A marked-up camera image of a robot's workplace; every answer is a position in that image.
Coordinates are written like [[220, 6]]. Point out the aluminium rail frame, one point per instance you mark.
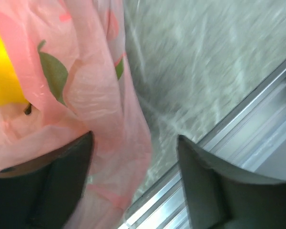
[[252, 136]]

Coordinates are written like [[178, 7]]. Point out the pink plastic bag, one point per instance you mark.
[[71, 62]]

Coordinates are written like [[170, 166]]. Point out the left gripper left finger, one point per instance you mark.
[[43, 193]]

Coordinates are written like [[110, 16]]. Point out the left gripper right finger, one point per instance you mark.
[[221, 195]]

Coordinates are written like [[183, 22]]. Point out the yellow fruit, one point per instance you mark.
[[10, 88]]

